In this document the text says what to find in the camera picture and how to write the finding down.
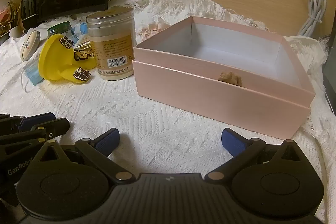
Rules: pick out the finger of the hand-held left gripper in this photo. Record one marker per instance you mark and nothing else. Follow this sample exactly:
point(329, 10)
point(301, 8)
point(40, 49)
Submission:
point(36, 119)
point(56, 125)

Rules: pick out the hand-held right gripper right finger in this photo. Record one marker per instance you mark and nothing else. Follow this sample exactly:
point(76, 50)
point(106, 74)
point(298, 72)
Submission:
point(232, 142)

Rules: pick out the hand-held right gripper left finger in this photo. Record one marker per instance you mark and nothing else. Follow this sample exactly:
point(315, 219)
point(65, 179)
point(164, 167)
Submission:
point(109, 142)

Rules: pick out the pink cardboard box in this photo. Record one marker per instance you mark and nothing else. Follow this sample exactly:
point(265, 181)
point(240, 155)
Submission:
point(210, 106)

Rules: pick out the blue face mask packet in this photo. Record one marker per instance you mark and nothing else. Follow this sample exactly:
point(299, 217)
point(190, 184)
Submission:
point(82, 29)

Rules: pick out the blue face mask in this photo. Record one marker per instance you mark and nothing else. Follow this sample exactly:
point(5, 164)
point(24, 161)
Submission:
point(32, 74)

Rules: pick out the white textured cloth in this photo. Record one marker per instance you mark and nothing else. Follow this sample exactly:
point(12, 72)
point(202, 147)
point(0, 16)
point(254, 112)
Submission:
point(157, 121)

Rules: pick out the small tan plush toy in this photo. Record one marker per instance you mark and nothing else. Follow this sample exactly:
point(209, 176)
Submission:
point(231, 78)

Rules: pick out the yellow rubber toy with charms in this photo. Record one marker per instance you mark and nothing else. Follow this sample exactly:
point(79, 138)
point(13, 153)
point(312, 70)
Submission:
point(53, 56)

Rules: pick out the round white compact case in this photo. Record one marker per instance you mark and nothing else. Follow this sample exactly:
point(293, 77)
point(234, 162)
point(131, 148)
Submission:
point(29, 44)

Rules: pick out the gold foil packet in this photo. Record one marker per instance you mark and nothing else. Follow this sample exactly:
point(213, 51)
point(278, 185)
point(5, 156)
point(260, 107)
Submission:
point(83, 43)

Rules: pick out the clear plastic powder jar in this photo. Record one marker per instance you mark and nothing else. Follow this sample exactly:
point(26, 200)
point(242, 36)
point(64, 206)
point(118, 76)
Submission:
point(113, 48)

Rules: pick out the potted flower plant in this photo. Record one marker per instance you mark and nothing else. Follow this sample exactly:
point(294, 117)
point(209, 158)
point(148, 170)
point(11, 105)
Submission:
point(9, 18)

